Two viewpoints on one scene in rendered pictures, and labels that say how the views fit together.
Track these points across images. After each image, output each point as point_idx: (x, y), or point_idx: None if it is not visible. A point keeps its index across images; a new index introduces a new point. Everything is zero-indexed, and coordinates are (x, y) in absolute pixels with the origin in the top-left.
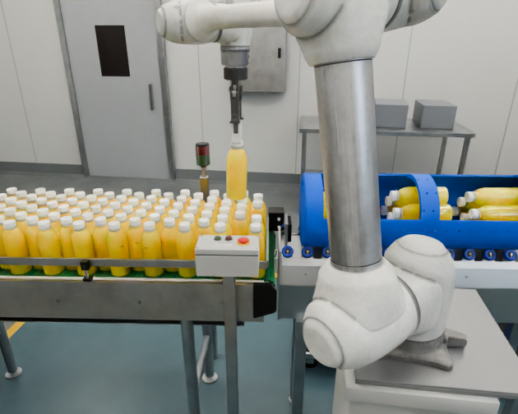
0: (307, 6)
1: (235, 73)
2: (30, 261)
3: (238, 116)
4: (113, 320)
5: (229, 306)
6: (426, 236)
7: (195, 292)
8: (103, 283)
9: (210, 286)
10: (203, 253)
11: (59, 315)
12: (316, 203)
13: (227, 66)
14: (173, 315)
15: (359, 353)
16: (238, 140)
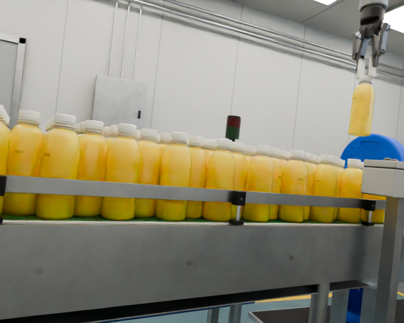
0: None
1: (383, 11)
2: (159, 191)
3: (385, 47)
4: (240, 300)
5: (399, 245)
6: None
7: (345, 238)
8: (256, 228)
9: (358, 229)
10: (402, 166)
11: (183, 293)
12: (403, 150)
13: (374, 5)
14: (319, 276)
15: None
16: (374, 74)
